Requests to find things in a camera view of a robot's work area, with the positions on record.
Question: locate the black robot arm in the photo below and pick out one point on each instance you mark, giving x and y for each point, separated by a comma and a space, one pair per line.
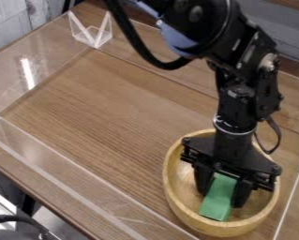
212, 29

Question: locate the green rectangular block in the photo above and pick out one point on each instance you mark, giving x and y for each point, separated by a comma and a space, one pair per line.
216, 206

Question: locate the brown wooden bowl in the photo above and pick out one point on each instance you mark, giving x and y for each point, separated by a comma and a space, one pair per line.
185, 198

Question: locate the clear acrylic corner bracket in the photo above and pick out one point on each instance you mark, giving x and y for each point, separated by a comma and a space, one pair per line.
94, 36

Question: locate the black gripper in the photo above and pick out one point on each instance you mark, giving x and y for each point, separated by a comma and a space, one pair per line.
229, 154

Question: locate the clear acrylic enclosure wall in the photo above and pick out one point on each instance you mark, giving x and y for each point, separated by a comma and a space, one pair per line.
90, 117

